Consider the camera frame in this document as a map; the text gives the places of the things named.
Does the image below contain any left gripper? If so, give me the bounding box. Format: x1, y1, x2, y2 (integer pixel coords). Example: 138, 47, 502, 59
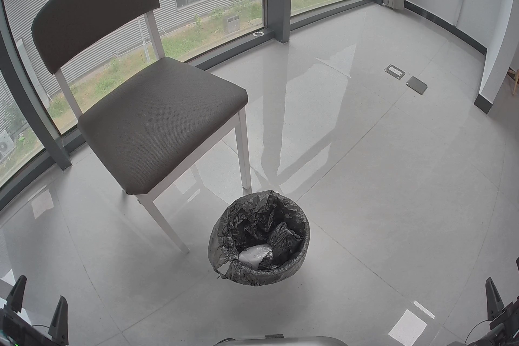
0, 275, 69, 346

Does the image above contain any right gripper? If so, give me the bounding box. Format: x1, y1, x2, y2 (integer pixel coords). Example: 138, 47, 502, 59
482, 257, 519, 346

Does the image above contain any black plastic bag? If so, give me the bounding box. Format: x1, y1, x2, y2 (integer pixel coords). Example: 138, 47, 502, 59
208, 190, 311, 287

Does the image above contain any white wrapper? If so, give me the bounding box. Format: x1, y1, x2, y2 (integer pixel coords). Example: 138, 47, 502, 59
239, 242, 272, 267

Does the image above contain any black plastic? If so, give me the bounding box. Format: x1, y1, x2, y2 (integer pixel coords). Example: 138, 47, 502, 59
269, 221, 305, 266

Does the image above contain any grey chair with white legs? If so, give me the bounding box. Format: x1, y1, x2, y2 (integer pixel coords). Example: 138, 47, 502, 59
32, 0, 249, 255

